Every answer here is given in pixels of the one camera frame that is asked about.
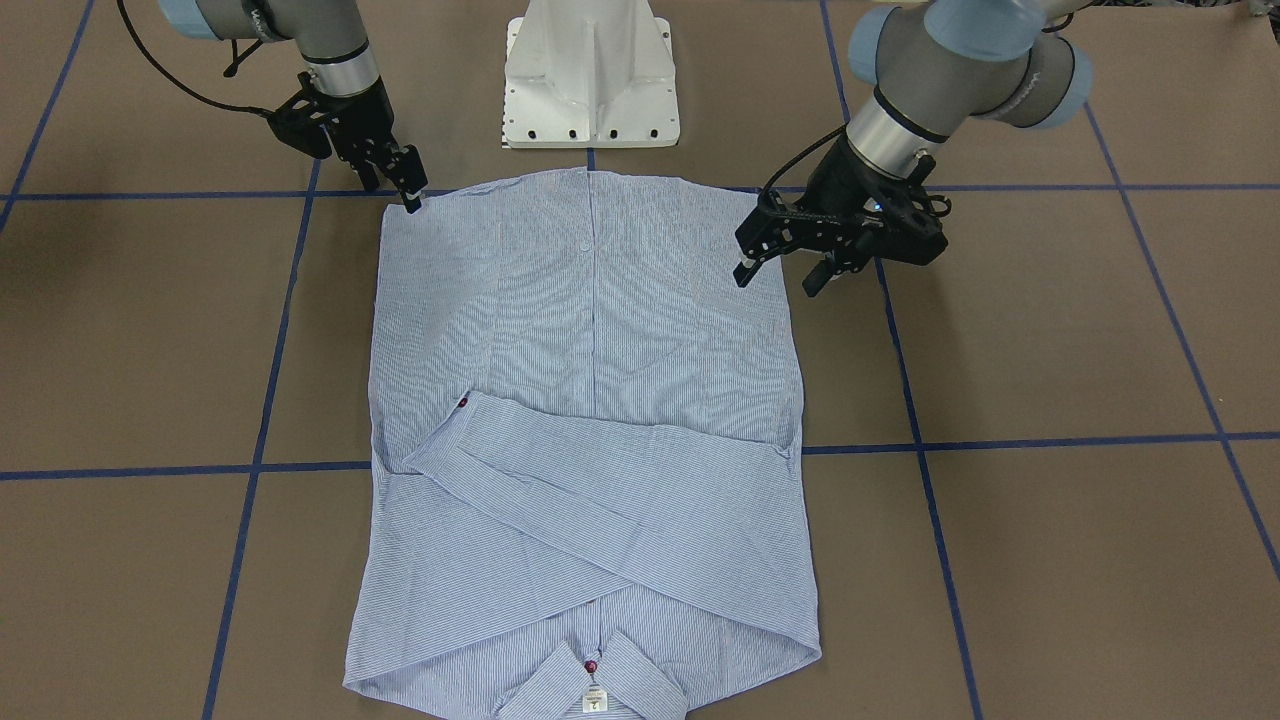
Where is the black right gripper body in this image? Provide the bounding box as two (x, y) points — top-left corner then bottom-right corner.
(266, 78), (406, 191)

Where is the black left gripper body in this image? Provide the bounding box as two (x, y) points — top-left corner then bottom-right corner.
(735, 135), (951, 275)

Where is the light blue striped shirt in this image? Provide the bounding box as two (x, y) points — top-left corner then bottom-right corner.
(343, 167), (822, 719)

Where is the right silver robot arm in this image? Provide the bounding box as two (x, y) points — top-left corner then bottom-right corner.
(159, 1), (428, 213)

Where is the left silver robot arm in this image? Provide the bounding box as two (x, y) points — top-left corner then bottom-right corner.
(733, 1), (1093, 296)

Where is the brown paper table mat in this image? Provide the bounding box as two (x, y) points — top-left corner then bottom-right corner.
(3, 1), (1279, 719)

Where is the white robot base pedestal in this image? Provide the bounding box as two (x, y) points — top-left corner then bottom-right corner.
(500, 1), (682, 149)

